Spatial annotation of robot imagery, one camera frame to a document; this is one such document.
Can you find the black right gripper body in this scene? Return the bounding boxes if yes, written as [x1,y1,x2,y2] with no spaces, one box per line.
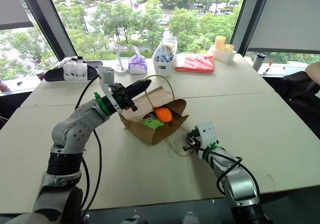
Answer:
[182,129,201,152]

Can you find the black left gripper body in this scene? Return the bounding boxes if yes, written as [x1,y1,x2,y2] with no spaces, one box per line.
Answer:
[111,82,139,113]

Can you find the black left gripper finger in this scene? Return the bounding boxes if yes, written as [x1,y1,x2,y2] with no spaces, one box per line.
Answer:
[124,78,153,95]
[127,81,152,102]

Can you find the orange plush toy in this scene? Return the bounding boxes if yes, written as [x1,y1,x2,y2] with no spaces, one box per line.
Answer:
[153,106,173,123]

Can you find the green plush toy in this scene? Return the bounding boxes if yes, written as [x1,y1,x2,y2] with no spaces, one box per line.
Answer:
[141,113,165,130]

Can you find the red plastic bag pack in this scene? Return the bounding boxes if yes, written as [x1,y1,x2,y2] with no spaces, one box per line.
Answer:
[174,53,216,74]

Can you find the purple white tissue pack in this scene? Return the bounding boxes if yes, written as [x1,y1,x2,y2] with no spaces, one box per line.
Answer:
[127,45,148,76]

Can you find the white stand with stick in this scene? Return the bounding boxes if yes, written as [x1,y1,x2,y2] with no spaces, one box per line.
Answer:
[113,47,129,76]

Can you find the white storage bin blue items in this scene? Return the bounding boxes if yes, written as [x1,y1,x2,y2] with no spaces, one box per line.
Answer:
[151,35,179,78]

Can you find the grey rounded shape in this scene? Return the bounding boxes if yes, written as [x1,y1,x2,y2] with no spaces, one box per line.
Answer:
[180,211,201,224]
[123,214,141,224]

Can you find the white paper cup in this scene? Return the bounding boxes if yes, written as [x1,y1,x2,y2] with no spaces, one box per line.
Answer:
[34,69,46,82]

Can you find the white cup holder box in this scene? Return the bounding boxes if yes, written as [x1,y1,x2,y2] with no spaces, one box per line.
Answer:
[208,44,237,65]

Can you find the tall yellow plastic cup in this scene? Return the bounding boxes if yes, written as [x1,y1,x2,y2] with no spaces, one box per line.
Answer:
[214,35,227,51]

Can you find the short yellow plastic cup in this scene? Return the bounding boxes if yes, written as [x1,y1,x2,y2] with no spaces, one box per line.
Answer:
[223,43,235,55]

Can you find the silver tumbler black lid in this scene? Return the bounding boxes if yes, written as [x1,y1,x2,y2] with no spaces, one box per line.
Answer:
[252,52,267,73]

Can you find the small red tipped object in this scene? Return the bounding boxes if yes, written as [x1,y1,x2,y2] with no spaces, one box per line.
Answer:
[263,60,274,76]

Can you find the seated person dark clothes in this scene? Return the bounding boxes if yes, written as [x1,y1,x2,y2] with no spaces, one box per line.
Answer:
[279,60,320,142]

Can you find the grey roller blind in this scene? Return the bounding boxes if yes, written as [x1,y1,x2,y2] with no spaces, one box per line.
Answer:
[0,0,35,31]
[245,0,320,55]

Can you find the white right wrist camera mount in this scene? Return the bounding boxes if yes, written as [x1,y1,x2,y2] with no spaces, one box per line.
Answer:
[194,120,218,150]

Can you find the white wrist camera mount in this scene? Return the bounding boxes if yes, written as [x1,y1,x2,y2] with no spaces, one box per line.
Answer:
[98,64,124,115]
[194,120,218,150]

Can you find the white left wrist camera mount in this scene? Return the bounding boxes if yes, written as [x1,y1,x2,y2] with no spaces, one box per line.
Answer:
[98,64,124,115]

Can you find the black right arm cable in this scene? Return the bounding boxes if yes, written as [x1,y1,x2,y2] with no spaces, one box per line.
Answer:
[186,143,262,197]

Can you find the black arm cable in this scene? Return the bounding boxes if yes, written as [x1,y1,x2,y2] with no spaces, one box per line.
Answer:
[186,143,262,197]
[74,74,103,220]

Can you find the brown paper bag rope handles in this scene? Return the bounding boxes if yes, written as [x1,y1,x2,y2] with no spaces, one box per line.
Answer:
[118,74,195,158]

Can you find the black slipper white strap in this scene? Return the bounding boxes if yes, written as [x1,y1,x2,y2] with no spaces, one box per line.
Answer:
[44,55,100,85]

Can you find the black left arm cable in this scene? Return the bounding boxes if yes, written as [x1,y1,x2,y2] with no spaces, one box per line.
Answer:
[74,74,103,220]

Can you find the dark window frame post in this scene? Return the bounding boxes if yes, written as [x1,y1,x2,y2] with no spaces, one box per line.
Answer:
[229,0,268,57]
[15,0,78,62]

